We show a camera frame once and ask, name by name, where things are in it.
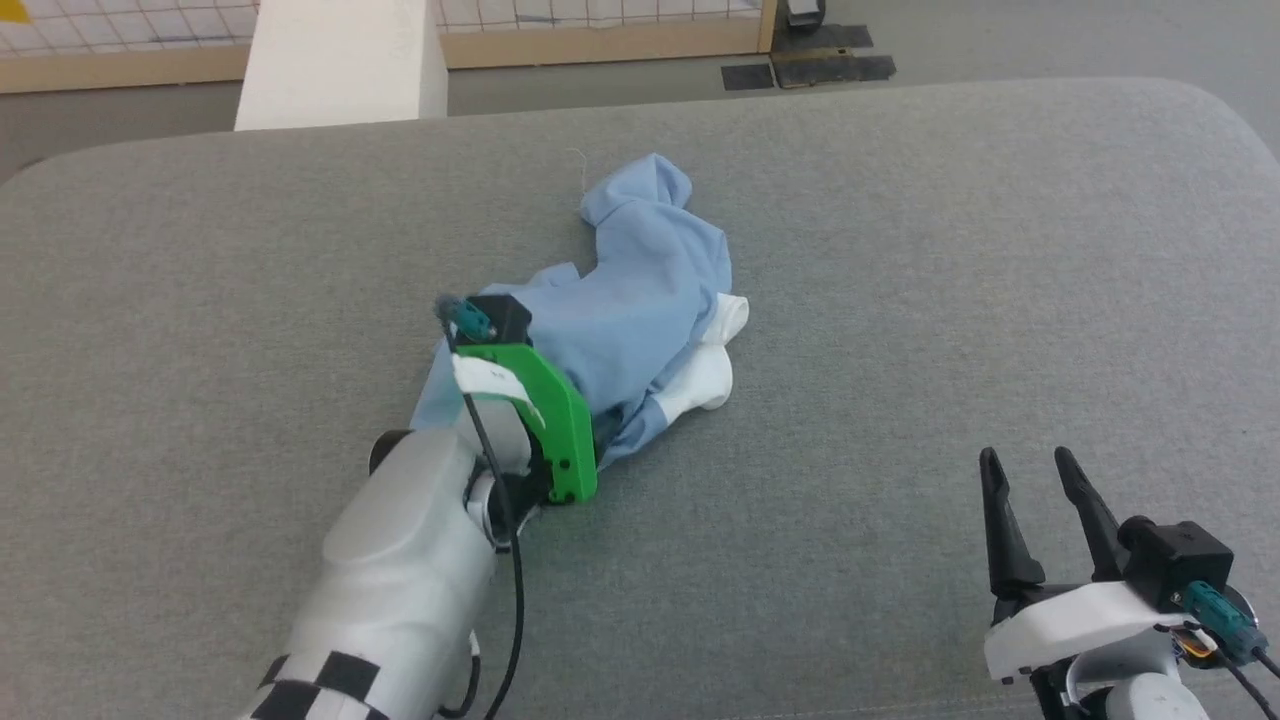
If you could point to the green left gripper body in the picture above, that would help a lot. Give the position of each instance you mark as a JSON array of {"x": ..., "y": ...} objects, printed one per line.
[{"x": 560, "y": 420}]

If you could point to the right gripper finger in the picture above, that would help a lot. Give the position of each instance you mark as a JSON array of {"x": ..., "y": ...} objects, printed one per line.
[
  {"x": 1090, "y": 520},
  {"x": 1005, "y": 540}
]

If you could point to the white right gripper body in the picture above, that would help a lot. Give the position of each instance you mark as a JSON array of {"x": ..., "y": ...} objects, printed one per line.
[{"x": 1080, "y": 620}]

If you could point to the light blue polo shirt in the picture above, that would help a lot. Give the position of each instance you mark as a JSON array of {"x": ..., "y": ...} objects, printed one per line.
[{"x": 640, "y": 300}]

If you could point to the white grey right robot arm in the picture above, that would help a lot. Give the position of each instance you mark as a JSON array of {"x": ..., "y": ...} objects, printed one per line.
[{"x": 1170, "y": 700}]

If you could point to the grey fabric sofa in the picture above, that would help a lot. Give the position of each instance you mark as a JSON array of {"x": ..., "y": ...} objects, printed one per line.
[{"x": 900, "y": 300}]

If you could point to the small black floor mat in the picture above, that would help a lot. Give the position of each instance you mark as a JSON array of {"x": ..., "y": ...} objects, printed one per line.
[{"x": 748, "y": 76}]

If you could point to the white rectangular pillar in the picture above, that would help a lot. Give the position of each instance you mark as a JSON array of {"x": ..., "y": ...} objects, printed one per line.
[{"x": 340, "y": 60}]

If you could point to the large black floor mat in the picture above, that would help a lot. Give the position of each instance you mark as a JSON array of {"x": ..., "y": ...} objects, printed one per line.
[{"x": 830, "y": 60}]

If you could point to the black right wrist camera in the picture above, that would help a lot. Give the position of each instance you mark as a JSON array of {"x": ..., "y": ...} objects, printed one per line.
[{"x": 1180, "y": 560}]

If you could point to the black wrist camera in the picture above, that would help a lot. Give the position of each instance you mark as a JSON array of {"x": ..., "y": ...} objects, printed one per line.
[
  {"x": 500, "y": 315},
  {"x": 1180, "y": 560}
]

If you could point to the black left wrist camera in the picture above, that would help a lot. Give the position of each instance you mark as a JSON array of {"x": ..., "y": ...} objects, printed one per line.
[{"x": 500, "y": 315}]

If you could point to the lemon print grid wall panel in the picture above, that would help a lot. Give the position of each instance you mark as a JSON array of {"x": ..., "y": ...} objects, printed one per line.
[{"x": 600, "y": 20}]

